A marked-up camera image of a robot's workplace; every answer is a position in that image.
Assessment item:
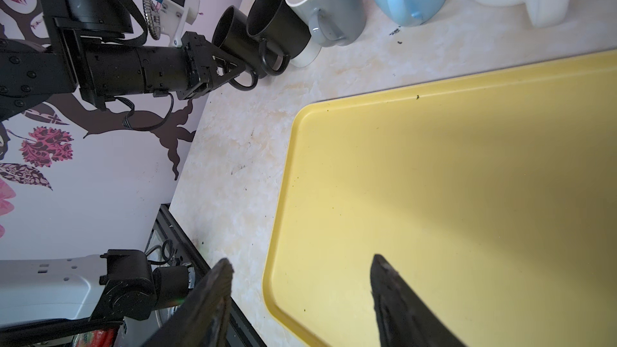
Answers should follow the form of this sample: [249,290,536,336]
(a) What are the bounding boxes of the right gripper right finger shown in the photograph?
[370,254,464,346]

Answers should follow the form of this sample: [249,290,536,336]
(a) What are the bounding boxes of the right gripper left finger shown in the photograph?
[144,258,234,346]

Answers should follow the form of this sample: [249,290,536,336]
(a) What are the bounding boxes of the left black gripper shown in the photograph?
[177,31,247,100]

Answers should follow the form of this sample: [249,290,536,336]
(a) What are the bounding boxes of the all black mug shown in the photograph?
[211,6,267,91]

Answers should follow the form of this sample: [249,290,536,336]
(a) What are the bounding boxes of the black mug white base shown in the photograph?
[246,0,321,76]

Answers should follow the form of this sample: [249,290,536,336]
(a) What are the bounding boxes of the grey mug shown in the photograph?
[285,0,366,48]

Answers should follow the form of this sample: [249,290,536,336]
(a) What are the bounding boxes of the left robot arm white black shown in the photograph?
[1,0,247,326]

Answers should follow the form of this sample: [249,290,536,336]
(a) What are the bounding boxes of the yellow plastic tray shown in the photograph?
[262,51,616,346]

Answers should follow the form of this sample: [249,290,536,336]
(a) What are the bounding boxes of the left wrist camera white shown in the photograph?
[149,0,200,48]

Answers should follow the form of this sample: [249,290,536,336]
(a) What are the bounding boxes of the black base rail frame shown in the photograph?
[1,206,264,346]

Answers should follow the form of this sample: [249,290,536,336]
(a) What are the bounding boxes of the left metal conduit cable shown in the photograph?
[122,0,162,42]

